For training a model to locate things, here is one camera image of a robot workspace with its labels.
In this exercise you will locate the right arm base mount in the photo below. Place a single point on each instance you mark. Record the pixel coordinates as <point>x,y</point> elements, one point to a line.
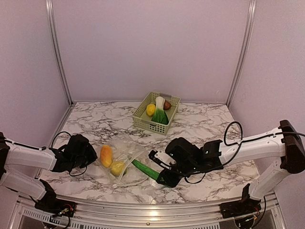
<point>245,205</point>

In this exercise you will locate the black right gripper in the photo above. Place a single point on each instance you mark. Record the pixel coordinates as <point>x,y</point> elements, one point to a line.
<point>170,182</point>

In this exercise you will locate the green fake leafy vegetable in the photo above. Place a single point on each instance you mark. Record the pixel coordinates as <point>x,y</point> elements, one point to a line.
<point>160,115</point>

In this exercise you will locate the pale green perforated basket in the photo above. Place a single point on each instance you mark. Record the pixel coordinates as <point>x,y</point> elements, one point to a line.
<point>143,121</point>

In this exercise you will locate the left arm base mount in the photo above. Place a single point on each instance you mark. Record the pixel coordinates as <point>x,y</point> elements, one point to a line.
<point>50,203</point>

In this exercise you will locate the right aluminium frame post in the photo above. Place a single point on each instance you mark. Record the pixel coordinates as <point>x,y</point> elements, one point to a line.
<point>245,45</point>

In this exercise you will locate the brown fake potato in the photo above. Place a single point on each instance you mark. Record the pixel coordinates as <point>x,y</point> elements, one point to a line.
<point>167,105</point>

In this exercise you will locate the green fake chili pepper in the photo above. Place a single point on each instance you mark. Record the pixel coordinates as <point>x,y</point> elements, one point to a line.
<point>146,170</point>

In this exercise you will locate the aluminium front rail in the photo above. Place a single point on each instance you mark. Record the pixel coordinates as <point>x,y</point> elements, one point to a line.
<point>91,214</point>

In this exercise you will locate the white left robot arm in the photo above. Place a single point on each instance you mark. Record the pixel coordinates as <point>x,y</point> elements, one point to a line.
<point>13,153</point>

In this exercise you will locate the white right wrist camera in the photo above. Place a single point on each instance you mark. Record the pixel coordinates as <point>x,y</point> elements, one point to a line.
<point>162,159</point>

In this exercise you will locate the aluminium frame post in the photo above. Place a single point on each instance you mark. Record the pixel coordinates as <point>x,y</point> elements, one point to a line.
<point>245,45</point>
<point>57,53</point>

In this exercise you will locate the left aluminium frame post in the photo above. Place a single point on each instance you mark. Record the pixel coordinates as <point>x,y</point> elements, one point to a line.
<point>57,53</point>

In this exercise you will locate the clear zip top bag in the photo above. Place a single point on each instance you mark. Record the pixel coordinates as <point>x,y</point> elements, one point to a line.
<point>124,148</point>

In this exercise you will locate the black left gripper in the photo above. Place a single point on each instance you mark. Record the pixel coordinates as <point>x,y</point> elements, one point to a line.
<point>93,156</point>

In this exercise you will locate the yellow fake lemon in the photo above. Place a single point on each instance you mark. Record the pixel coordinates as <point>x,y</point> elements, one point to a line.
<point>150,109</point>
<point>117,167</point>

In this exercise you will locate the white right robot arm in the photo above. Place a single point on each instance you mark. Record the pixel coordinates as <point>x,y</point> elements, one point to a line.
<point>282,143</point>

